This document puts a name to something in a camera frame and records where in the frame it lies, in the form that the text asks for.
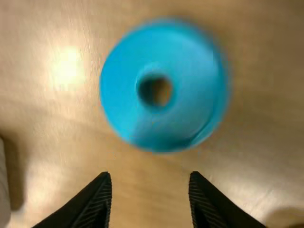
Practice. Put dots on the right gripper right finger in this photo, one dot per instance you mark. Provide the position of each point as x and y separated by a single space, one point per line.
209 204

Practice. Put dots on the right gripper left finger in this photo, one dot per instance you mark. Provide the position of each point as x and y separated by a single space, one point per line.
92 204

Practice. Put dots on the wooden peg base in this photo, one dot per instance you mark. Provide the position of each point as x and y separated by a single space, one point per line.
3 180

